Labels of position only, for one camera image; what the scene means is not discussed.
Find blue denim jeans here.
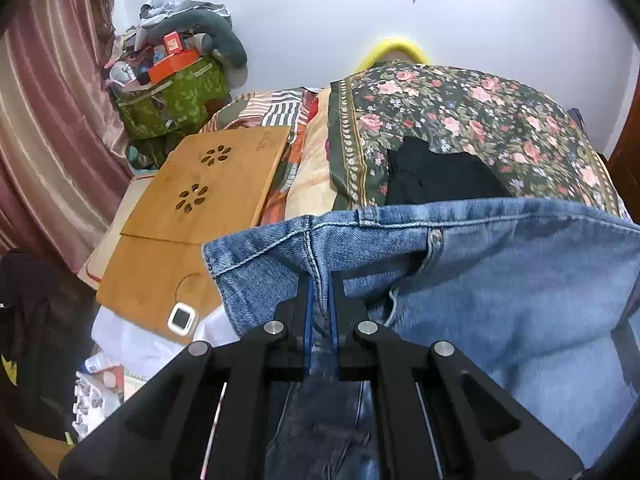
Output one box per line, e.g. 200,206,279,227
203,198,639,479

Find small white square device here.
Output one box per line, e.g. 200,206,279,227
167,302,198,337

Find wooden lap desk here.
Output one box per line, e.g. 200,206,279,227
96,127,288,342

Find black folded garment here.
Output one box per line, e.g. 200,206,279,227
385,136,511,205

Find striped patterned pillow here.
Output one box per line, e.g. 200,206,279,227
201,87,319,226

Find green floral bedspread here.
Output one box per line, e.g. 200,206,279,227
326,61,630,219

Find striped red curtain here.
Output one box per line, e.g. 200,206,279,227
1,0,131,271

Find green patterned storage bag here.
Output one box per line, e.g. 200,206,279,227
115,58,231,141

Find orange box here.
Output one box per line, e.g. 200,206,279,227
149,49,200,84

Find yellow headboard pad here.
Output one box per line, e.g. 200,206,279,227
355,38,431,73

